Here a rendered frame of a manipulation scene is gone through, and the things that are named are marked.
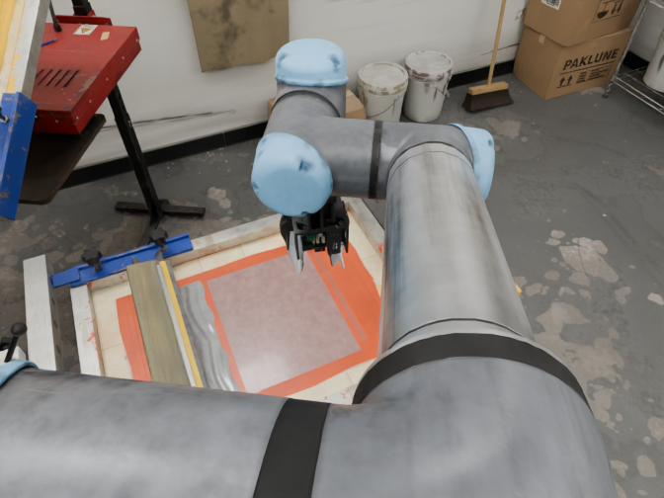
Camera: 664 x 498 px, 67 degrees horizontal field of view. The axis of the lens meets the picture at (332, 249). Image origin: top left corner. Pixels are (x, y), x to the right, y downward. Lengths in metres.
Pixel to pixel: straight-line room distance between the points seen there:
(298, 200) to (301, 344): 0.74
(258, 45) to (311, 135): 2.55
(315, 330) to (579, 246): 1.99
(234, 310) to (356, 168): 0.84
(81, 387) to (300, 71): 0.41
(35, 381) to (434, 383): 0.12
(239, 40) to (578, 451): 2.90
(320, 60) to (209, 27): 2.38
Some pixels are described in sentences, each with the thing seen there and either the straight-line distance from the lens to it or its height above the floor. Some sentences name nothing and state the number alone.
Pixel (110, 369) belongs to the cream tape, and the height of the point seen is 0.96.
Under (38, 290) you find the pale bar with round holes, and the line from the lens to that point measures 1.34.
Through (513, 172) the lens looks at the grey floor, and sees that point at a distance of 3.27.
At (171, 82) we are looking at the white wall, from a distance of 3.06.
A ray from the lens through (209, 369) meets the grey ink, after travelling 1.17.
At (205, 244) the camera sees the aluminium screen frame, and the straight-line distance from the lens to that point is 1.36.
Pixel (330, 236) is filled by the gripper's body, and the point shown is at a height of 1.48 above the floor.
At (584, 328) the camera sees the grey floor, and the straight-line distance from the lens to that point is 2.61.
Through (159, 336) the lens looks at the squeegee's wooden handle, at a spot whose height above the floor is 1.06.
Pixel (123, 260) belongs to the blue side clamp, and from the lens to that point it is 1.37.
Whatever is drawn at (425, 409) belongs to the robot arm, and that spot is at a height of 1.82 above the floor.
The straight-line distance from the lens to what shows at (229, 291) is 1.29.
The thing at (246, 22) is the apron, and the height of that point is 0.77.
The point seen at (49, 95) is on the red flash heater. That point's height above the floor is 1.10.
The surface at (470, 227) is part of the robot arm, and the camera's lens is 0.30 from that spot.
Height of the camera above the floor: 1.96
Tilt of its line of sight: 48 degrees down
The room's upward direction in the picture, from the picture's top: straight up
